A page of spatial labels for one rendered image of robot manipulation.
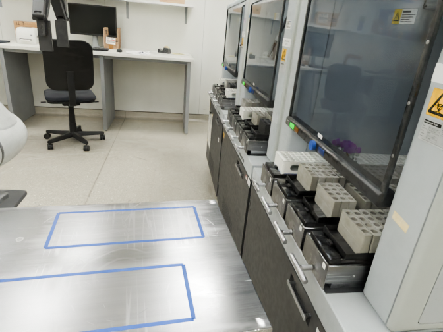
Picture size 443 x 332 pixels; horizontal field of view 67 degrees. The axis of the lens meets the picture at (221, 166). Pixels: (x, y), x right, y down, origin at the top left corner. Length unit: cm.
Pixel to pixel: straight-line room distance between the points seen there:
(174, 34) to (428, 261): 418
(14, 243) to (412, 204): 81
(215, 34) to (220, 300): 416
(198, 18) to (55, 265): 408
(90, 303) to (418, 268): 59
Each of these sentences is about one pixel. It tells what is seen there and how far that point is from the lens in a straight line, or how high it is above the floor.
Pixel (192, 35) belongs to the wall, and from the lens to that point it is 459.
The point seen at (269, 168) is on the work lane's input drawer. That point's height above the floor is 82.
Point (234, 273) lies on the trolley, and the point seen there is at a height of 82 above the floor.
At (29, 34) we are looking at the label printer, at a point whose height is 100.
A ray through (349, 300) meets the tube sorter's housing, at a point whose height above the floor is 73.
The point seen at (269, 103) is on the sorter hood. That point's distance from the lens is 150.
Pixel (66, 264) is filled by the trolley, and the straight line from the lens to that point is 76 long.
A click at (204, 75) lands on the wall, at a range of 465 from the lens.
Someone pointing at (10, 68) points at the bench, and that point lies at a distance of 442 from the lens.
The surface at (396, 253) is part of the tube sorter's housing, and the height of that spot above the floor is 90.
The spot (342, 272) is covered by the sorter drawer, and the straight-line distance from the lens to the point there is 84.
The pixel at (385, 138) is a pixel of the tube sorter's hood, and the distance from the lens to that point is 76.
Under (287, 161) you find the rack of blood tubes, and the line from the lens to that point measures 119.
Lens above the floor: 128
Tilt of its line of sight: 23 degrees down
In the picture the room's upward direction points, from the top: 5 degrees clockwise
